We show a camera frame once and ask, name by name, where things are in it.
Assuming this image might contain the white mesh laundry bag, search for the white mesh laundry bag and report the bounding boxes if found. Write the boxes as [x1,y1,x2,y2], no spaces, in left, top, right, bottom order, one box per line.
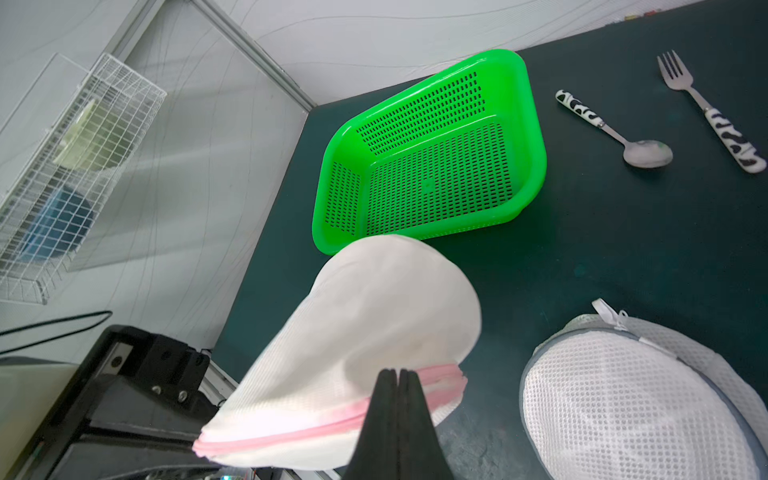
[519,299,767,479]

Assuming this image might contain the white wire wall basket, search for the white wire wall basket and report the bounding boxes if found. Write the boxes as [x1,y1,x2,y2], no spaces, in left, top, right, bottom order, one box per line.
[1,53,167,305]

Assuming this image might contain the green plastic basket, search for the green plastic basket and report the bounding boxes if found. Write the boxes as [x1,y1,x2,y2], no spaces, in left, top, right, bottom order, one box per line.
[312,49,547,255]

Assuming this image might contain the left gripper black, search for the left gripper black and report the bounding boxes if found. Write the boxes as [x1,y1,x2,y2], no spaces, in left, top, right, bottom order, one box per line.
[5,326,219,479]

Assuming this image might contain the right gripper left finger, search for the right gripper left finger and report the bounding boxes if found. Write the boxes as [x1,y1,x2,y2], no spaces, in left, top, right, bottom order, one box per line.
[342,369,398,480]

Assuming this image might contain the blue ceramic bowl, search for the blue ceramic bowl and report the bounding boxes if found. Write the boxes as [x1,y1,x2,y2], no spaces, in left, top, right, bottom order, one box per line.
[16,186,94,262]

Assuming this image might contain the light green ceramic bowl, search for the light green ceramic bowl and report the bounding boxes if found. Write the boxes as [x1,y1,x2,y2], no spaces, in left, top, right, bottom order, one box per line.
[53,100,134,171]

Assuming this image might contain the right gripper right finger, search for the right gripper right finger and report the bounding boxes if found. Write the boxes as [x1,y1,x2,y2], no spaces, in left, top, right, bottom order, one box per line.
[397,370,454,480]

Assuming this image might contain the round white mesh bag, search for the round white mesh bag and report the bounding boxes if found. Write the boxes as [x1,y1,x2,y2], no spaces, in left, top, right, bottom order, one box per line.
[193,235,481,470]

